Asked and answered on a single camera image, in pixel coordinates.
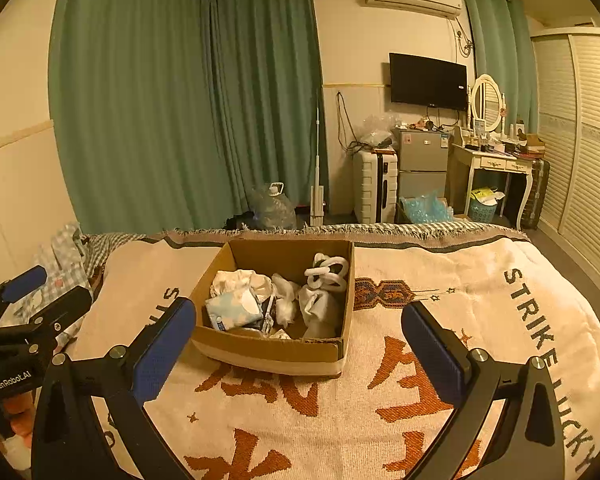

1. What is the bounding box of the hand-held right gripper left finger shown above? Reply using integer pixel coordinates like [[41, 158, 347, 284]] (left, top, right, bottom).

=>
[[31, 296, 198, 480]]

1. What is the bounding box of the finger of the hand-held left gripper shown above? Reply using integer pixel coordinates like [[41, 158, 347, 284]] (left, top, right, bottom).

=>
[[0, 285, 94, 357], [0, 265, 48, 317]]

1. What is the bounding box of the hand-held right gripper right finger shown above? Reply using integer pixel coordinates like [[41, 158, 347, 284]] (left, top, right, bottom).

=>
[[401, 301, 566, 480]]

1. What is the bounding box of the light blue tissue packet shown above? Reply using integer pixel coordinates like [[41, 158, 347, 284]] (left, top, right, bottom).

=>
[[205, 290, 262, 332]]

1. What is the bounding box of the cream white cloth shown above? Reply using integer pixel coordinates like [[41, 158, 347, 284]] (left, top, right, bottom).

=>
[[210, 269, 274, 304]]

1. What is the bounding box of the black-edged white packet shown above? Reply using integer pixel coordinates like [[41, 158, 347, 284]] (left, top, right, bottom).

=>
[[250, 295, 279, 336]]

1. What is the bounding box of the brown cardboard box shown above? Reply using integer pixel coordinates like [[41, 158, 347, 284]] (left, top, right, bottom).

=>
[[189, 238, 356, 379]]

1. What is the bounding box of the white sock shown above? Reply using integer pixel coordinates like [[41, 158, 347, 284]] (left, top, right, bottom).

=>
[[300, 284, 344, 340]]

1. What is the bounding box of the white looped fabric band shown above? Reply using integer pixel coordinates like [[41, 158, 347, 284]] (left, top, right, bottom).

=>
[[304, 252, 350, 292]]

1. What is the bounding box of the person's left hand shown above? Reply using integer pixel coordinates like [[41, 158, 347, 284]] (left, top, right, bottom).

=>
[[0, 394, 37, 467]]

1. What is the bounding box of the checked bedding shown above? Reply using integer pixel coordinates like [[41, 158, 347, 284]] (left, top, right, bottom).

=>
[[15, 222, 149, 352]]

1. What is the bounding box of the cream printed blanket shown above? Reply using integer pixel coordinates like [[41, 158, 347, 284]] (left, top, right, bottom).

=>
[[67, 225, 600, 480]]

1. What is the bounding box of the blue plastic bag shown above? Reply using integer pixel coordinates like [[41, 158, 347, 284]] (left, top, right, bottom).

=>
[[399, 191, 454, 225]]

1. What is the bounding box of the teal waste basket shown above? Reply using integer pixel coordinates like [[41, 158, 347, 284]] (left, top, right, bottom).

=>
[[467, 187, 504, 222]]

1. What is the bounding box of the white suitcase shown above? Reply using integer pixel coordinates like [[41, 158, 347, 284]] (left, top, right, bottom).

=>
[[352, 149, 400, 225]]

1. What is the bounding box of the clear water jug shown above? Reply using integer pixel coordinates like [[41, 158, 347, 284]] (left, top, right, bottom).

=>
[[252, 182, 297, 231]]

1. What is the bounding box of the white stick vacuum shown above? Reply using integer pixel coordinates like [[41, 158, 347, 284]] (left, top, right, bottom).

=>
[[307, 100, 329, 226]]

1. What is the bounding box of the dark suitcase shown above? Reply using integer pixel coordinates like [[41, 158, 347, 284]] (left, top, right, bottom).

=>
[[517, 157, 551, 231]]

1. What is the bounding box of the grey small fridge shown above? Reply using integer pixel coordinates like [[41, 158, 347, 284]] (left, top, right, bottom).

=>
[[392, 127, 454, 221]]

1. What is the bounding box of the white dressing table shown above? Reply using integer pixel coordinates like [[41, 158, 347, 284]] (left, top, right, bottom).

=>
[[445, 142, 534, 224]]

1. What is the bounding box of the green curtain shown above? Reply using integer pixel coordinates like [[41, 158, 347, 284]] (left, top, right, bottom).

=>
[[205, 0, 326, 231], [460, 0, 539, 134], [47, 0, 232, 234]]

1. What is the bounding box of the clear plastic bag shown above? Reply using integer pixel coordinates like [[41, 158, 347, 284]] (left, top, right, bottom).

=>
[[360, 114, 395, 149]]

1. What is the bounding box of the white oval mirror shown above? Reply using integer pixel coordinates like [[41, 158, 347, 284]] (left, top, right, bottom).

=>
[[467, 74, 507, 136]]

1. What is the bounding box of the white louvred wardrobe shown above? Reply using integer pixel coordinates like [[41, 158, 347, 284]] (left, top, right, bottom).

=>
[[530, 27, 600, 294]]

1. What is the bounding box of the black wall cable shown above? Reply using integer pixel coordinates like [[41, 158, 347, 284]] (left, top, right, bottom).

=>
[[335, 91, 361, 154]]

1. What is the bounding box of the black wall television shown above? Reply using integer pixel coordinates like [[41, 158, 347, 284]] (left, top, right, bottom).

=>
[[389, 52, 469, 110]]

